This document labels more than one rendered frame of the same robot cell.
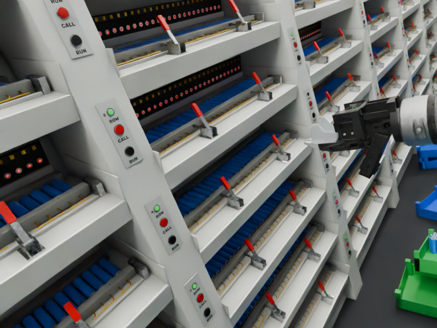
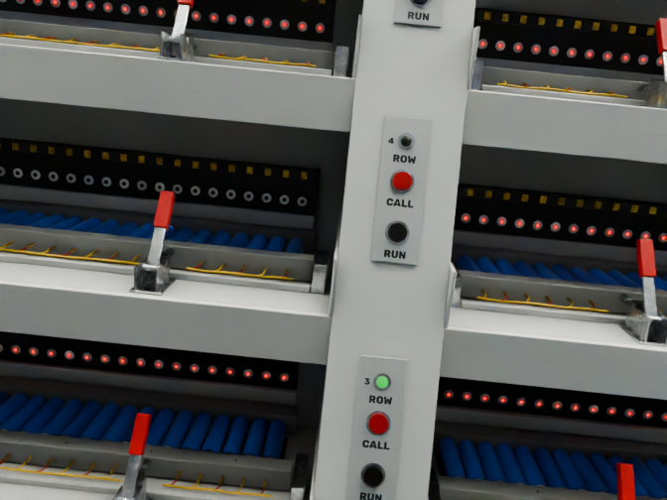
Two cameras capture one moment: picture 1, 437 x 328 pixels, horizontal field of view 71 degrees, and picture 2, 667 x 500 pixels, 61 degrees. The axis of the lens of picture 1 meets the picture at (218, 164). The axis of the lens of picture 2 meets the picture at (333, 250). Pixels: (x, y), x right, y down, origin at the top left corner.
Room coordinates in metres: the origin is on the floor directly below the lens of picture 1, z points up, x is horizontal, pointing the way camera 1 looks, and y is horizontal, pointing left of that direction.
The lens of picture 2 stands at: (0.66, -0.65, 0.79)
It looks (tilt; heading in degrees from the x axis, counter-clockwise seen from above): 1 degrees up; 43
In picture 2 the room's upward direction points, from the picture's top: 6 degrees clockwise
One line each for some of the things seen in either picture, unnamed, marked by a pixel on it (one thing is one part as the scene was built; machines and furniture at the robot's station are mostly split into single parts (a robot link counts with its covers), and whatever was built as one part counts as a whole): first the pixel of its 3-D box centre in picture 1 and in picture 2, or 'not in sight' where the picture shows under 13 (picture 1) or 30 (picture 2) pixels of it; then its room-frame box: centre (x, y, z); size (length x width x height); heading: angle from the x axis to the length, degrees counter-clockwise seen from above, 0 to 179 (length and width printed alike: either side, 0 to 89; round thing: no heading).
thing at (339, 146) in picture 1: (339, 142); not in sight; (0.61, -0.26, 0.87); 0.09 x 0.05 x 0.02; 43
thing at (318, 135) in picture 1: (317, 135); not in sight; (0.65, -0.23, 0.89); 0.09 x 0.03 x 0.06; 43
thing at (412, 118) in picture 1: (416, 122); not in sight; (0.52, -0.37, 0.89); 0.10 x 0.05 x 0.09; 133
